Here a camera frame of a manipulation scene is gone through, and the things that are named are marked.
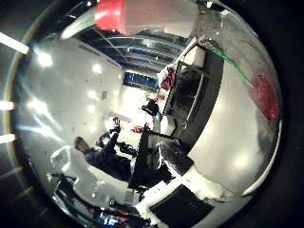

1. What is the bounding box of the clear spray bottle red liquid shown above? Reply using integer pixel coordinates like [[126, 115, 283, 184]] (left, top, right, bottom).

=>
[[60, 0, 283, 191]]

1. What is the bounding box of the red hanging cloth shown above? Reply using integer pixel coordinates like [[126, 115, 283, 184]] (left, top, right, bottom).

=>
[[160, 66, 177, 92]]

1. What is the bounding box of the person in dark jacket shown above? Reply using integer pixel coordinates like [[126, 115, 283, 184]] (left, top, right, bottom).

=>
[[74, 124, 132, 183]]

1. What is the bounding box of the black shelf rack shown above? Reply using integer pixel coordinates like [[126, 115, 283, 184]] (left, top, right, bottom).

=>
[[164, 44, 225, 150]]

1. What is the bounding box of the blue wall screen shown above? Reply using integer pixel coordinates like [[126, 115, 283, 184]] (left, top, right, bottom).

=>
[[123, 71, 160, 91]]

